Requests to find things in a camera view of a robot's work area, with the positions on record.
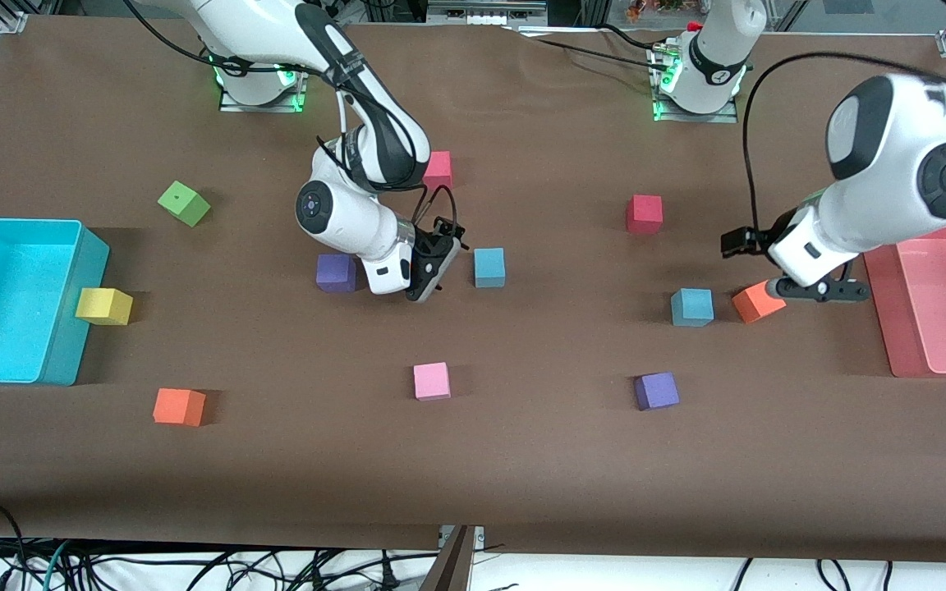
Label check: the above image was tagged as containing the light blue foam block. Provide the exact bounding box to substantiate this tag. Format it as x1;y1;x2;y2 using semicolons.
670;288;715;328
474;248;506;288

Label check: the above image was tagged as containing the orange foam block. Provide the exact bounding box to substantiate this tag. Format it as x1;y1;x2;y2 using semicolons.
153;388;207;427
732;279;788;324

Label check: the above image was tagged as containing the purple foam block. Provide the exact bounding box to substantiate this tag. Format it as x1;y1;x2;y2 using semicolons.
316;254;357;293
634;372;681;411

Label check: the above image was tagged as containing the red foam block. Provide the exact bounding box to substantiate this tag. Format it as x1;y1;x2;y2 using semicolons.
626;195;664;236
424;151;453;191

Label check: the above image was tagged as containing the pink foam block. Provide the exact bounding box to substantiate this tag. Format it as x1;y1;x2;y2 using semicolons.
414;362;452;401

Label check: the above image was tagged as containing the pink plastic bin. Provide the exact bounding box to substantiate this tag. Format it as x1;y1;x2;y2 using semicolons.
861;213;946;378

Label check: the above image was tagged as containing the brown table cover sheet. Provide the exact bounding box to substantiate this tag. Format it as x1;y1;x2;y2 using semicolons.
0;15;946;567

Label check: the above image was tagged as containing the green foam block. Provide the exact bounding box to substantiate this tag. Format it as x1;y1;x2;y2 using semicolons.
158;181;212;227

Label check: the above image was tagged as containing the grey metal box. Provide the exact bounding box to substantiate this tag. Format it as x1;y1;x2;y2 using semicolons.
428;0;548;24

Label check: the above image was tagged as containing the yellow foam block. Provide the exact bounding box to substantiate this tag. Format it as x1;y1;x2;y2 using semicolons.
75;287;134;326

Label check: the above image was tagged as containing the cyan plastic bin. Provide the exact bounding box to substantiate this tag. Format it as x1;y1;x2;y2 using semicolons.
0;218;111;387

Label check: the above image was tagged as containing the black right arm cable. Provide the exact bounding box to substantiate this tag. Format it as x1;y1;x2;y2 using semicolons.
124;0;459;241

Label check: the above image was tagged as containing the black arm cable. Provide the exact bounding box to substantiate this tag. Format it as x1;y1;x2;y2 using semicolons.
124;0;459;241
740;52;946;239

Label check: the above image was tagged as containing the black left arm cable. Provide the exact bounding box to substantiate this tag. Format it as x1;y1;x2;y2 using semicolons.
740;52;946;239

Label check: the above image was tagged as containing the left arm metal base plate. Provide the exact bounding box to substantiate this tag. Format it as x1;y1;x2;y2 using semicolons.
652;57;741;124

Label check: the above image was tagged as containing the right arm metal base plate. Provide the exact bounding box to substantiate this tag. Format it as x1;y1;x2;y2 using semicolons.
218;70;310;113

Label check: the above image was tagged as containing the black cable on table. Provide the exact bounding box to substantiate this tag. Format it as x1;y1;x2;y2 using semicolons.
510;23;671;68

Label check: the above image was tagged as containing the small metal bracket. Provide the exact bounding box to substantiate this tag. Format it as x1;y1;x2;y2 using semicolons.
439;525;486;549

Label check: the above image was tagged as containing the teal cable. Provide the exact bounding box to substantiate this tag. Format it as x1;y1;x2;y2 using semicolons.
40;540;73;591

